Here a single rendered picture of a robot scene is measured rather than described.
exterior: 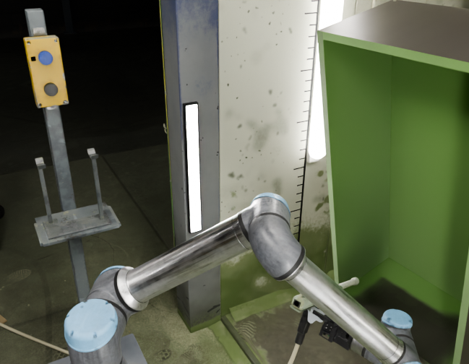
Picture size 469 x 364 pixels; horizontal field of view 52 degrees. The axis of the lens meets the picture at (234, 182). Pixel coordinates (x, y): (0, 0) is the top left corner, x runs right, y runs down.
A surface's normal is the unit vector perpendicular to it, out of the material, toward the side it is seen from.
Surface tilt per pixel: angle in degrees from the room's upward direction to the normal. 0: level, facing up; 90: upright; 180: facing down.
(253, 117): 90
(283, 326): 0
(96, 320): 5
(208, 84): 90
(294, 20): 90
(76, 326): 5
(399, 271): 11
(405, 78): 102
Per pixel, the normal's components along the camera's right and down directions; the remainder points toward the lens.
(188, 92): 0.47, 0.41
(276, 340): 0.00, -0.89
